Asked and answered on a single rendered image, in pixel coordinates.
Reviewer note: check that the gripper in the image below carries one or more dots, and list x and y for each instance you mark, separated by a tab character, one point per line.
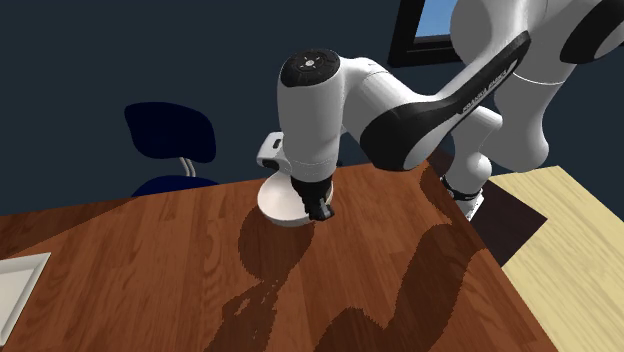
312	187

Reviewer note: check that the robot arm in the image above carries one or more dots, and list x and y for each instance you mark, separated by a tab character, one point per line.
312	126

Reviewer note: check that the white round bowl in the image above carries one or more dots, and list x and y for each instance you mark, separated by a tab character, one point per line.
278	202

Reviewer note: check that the dark blue chair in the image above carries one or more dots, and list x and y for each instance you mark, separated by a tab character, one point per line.
168	129

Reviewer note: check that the black framed window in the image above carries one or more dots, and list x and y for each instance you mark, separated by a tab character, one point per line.
404	46

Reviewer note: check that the brown wooden table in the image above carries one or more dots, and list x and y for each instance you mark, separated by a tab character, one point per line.
146	273

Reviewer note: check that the white rectangular tray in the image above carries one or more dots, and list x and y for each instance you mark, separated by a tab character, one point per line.
14	282

